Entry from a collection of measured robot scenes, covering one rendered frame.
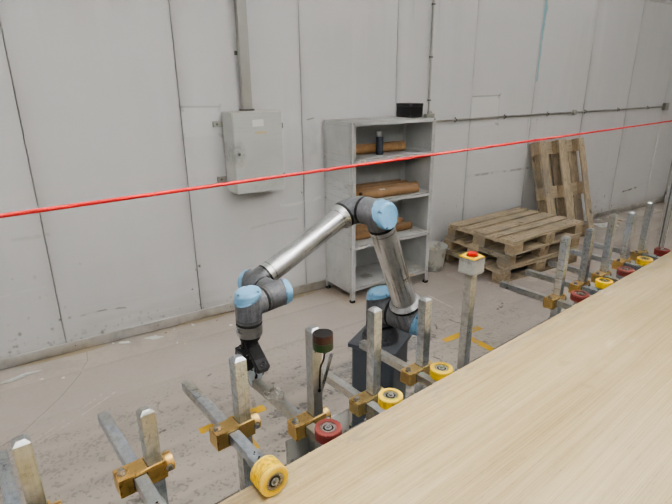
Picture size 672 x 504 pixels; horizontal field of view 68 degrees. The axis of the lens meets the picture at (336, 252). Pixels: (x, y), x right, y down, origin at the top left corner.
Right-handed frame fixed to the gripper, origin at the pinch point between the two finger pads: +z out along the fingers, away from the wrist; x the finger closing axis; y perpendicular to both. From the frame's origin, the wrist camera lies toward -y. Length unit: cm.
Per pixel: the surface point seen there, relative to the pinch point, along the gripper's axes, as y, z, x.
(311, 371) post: -30.5, -21.5, -2.9
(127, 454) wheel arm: -24, -15, 50
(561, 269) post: -28, -16, -153
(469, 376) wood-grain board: -50, -9, -54
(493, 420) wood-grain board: -69, -10, -41
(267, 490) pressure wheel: -53, -12, 26
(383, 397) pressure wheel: -41.4, -9.4, -22.9
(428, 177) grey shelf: 167, -11, -276
